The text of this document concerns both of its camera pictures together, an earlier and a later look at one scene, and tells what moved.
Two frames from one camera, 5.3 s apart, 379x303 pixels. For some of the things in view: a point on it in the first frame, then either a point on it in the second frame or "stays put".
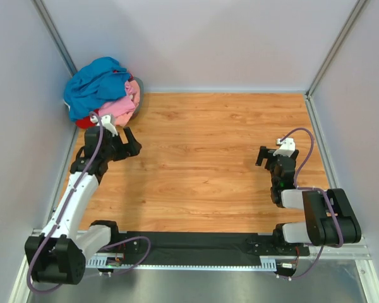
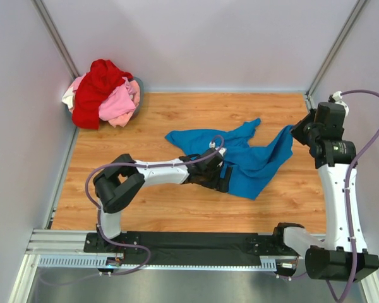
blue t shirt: [102, 79] → [258, 172]
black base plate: [191, 247] stays put
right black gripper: [265, 153] → [295, 131]
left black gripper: [131, 149] → [221, 185]
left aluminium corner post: [40, 7] stays put
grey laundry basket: [141, 97] stays put
